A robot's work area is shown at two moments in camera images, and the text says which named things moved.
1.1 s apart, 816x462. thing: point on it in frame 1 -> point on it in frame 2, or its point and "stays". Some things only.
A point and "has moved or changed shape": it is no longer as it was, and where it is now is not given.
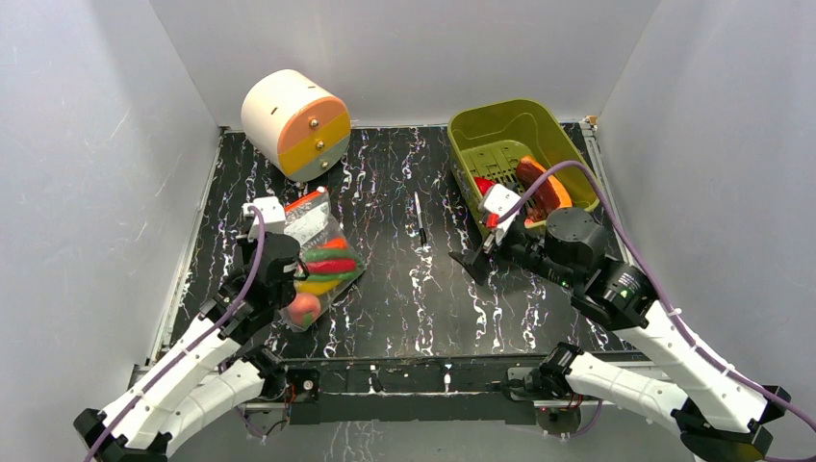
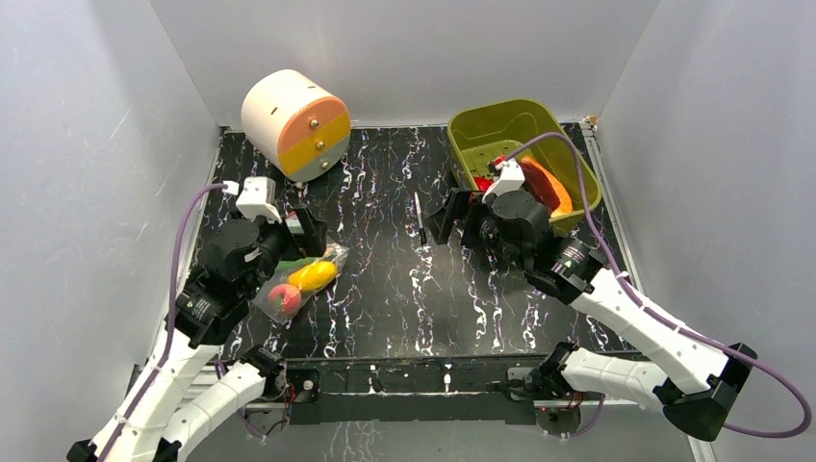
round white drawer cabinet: x=296 y=124 stays
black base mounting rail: x=395 y=391 stays
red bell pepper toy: x=484 y=184 stays
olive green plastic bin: x=490 y=140 stays
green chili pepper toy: x=330 y=253 has moved or changed shape
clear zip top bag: x=329 y=259 has moved or changed shape
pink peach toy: x=304 y=309 has moved or changed shape
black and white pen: x=420 y=219 stays
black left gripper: x=247 y=248 -> x=313 y=238
